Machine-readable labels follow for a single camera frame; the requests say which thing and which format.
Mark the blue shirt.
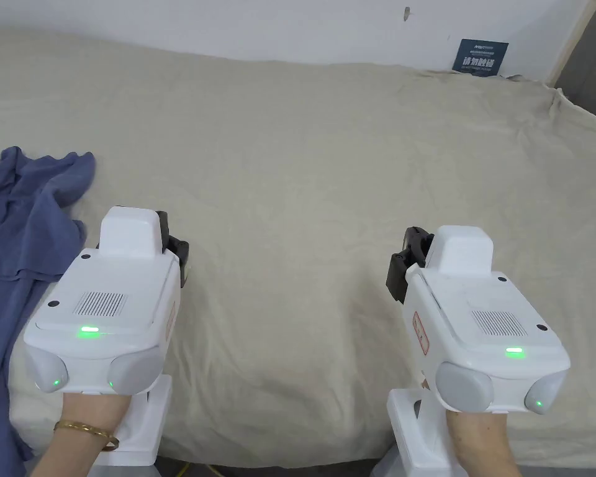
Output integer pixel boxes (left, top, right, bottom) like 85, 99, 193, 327
0, 145, 97, 463

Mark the person's right forearm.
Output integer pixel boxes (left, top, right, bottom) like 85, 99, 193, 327
449, 434, 520, 477

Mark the grey padded headboard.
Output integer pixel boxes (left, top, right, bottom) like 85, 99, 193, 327
546, 0, 596, 126

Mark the person's left forearm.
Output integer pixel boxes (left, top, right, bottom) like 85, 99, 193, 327
27, 421, 120, 477

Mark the bed with beige sheet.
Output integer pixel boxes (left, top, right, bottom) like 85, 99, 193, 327
0, 24, 596, 470

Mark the dark blue sign card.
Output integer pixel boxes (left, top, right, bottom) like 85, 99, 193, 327
449, 39, 510, 80

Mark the person's right hand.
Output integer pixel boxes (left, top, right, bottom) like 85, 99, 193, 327
446, 409, 503, 440

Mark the person's left hand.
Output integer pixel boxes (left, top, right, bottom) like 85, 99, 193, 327
54, 391, 130, 439

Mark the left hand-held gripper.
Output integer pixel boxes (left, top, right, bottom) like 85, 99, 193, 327
23, 206, 190, 469

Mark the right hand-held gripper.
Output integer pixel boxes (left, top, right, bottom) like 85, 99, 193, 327
372, 225, 572, 477

